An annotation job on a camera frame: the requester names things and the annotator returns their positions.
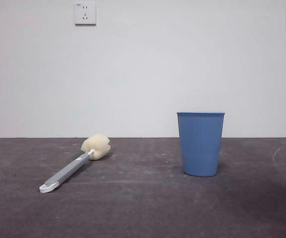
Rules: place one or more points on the blue ribbed plastic cup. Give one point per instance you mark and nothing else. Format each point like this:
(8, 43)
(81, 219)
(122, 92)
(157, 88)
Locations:
(200, 146)

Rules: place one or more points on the white wall socket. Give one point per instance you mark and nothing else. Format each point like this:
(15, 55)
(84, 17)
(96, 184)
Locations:
(85, 13)

